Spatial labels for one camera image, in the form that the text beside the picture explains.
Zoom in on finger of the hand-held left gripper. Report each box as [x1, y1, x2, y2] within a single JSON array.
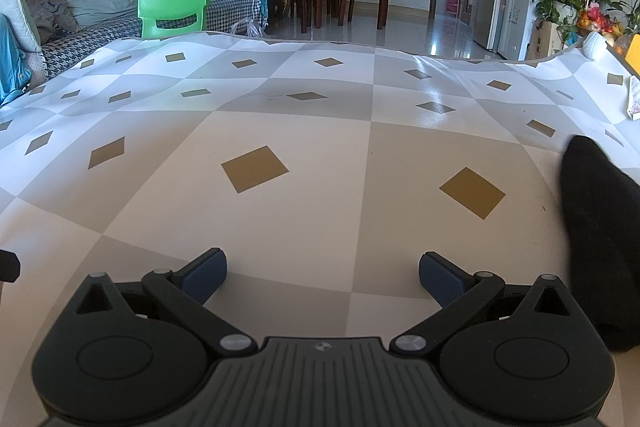
[[0, 248, 22, 284]]

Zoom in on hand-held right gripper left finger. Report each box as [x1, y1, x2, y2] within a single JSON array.
[[74, 247, 259, 356]]

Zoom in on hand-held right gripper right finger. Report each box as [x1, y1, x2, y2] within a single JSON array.
[[389, 251, 577, 356]]

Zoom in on black white-striped t-shirt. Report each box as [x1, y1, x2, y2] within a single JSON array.
[[557, 134, 640, 354]]

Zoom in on grey white checkered tablecloth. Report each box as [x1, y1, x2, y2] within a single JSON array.
[[0, 31, 640, 427]]

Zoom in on blue printed garment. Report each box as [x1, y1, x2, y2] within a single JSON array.
[[0, 14, 34, 108]]

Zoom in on houndstooth sofa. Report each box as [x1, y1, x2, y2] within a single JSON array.
[[40, 0, 264, 81]]

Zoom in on clear plastic bag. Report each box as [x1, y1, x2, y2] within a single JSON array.
[[230, 19, 272, 41]]

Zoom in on grey crumpled cloth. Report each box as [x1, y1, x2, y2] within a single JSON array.
[[20, 0, 79, 46]]

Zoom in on white pillow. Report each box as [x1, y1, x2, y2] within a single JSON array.
[[0, 0, 44, 54]]

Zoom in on cardboard box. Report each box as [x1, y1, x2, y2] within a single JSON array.
[[530, 22, 567, 58]]

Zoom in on white box with red print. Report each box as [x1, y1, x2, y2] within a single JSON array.
[[627, 76, 640, 122]]

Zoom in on small white object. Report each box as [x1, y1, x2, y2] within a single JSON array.
[[582, 32, 609, 61]]

